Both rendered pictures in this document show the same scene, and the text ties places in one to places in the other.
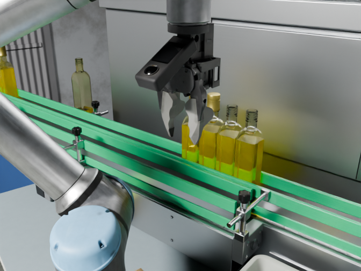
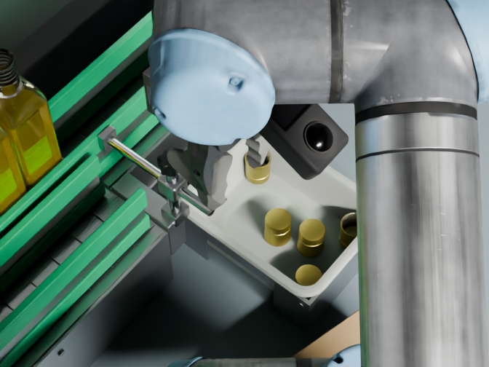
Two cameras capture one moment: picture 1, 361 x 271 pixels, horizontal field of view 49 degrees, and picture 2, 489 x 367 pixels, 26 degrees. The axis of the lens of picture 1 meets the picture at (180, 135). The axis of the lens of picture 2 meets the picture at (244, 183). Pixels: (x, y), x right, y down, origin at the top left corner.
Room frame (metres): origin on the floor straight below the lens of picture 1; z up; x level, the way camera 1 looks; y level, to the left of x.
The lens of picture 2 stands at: (0.68, 0.52, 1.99)
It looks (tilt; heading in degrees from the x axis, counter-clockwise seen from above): 57 degrees down; 270
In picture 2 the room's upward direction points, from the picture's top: straight up
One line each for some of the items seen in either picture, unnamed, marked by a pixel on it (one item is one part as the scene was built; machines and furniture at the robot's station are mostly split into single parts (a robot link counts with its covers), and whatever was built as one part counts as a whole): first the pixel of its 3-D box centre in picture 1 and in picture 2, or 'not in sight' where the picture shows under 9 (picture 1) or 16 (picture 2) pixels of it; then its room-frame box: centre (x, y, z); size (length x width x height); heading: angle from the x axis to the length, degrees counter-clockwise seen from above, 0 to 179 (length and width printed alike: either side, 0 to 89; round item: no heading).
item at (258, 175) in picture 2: not in sight; (257, 165); (0.65, -0.28, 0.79); 0.04 x 0.04 x 0.04
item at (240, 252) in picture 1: (248, 241); (150, 212); (0.79, -0.17, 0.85); 0.09 x 0.04 x 0.07; 141
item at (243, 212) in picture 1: (248, 211); (157, 177); (0.78, -0.16, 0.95); 0.17 x 0.03 x 0.12; 141
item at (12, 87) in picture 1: (6, 78); not in sight; (1.69, 0.76, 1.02); 0.06 x 0.06 x 0.28; 51
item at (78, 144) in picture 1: (72, 149); not in sight; (1.12, 0.34, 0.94); 0.07 x 0.04 x 0.13; 141
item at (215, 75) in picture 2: not in sight; (238, 46); (0.68, 0.09, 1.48); 0.11 x 0.11 x 0.08; 0
